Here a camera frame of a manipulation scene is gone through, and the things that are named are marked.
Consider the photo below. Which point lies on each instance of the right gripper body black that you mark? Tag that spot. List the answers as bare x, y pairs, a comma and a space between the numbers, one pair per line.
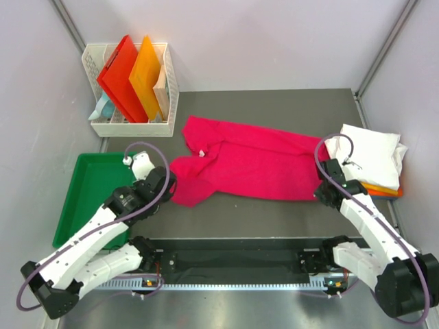
319, 194

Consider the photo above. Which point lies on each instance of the white slotted cable duct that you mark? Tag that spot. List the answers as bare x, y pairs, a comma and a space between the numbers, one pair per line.
131, 283

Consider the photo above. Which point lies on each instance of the orange plastic board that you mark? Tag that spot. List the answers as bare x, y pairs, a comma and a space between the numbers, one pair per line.
144, 76

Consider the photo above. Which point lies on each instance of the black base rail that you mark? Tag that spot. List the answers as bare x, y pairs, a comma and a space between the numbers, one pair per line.
237, 261

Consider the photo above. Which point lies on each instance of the magenta t shirt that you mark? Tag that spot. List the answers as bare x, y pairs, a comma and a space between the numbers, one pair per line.
247, 161

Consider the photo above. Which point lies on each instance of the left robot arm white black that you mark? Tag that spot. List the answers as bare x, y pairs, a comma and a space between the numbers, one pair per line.
61, 280

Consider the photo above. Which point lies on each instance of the folded white t shirt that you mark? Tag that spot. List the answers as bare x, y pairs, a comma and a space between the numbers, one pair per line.
371, 157

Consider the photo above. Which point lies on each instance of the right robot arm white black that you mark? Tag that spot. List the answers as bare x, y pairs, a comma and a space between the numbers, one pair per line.
402, 279

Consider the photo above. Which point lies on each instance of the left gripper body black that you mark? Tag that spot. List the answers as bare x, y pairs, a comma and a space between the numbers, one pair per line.
165, 199

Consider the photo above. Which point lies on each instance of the white plastic basket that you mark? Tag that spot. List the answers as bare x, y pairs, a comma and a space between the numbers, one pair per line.
94, 58

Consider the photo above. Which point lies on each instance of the red plastic board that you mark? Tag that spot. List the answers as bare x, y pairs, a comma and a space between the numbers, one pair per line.
114, 81

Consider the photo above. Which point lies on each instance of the green plastic tray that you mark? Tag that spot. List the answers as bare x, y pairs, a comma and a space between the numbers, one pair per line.
94, 178

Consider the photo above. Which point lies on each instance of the wooden board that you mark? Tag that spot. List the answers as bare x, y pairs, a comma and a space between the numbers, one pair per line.
161, 91

